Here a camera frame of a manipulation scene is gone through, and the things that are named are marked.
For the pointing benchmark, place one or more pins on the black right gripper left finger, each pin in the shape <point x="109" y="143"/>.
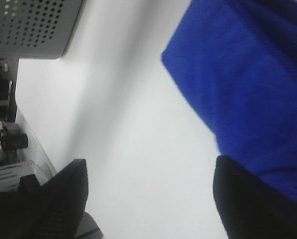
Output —
<point x="51" y="211"/>

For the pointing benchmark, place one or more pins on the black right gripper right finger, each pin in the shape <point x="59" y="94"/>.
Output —
<point x="250" y="208"/>

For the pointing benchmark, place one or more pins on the blue microfibre towel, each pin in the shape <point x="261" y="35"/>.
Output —
<point x="235" y="62"/>

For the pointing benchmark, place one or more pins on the black cylindrical knob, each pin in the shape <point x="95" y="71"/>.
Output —
<point x="14" y="141"/>

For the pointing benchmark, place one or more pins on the grey perforated laundry basket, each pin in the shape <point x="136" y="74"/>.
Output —
<point x="38" y="29"/>

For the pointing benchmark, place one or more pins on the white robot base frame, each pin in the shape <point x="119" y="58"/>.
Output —
<point x="10" y="175"/>

